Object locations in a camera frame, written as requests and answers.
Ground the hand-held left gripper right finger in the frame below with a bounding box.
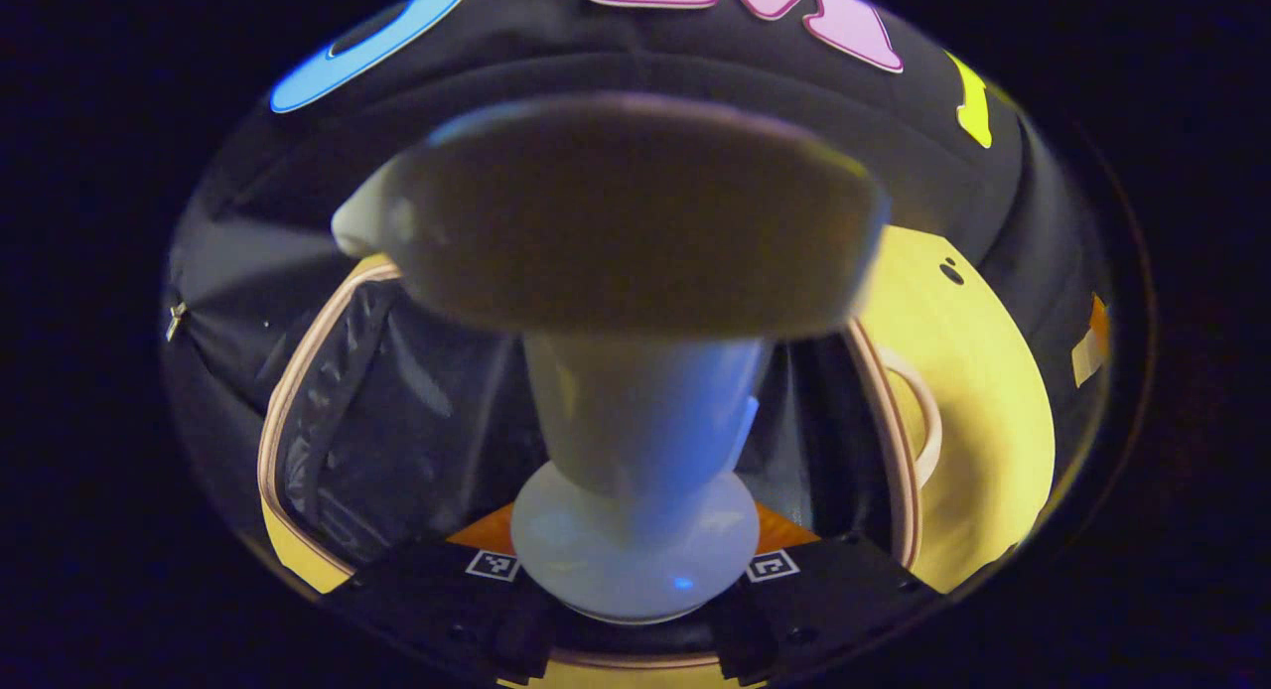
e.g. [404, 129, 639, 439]
[713, 503, 940, 684]

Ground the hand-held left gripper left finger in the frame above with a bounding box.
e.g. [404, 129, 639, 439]
[323, 503, 559, 686]

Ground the white squeeze tube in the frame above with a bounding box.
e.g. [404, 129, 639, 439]
[331, 93, 892, 626]

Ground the black backdrop cloth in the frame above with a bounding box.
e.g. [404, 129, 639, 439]
[159, 0, 1113, 531]

